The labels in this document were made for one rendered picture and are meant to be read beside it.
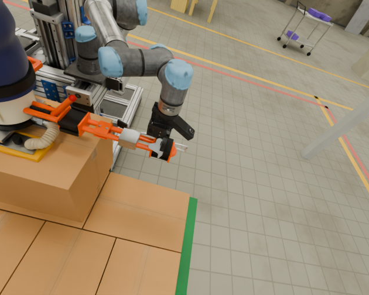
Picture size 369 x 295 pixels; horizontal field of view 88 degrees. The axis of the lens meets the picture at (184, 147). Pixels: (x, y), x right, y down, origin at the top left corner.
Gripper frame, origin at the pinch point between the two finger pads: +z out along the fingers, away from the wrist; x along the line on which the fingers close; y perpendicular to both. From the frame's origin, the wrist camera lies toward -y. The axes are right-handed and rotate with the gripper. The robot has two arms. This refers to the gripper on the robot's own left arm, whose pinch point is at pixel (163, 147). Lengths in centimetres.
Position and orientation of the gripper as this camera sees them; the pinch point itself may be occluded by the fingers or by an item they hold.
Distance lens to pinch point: 77.7
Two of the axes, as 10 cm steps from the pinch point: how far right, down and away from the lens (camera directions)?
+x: -1.6, 7.5, -6.5
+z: -2.8, 5.9, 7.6
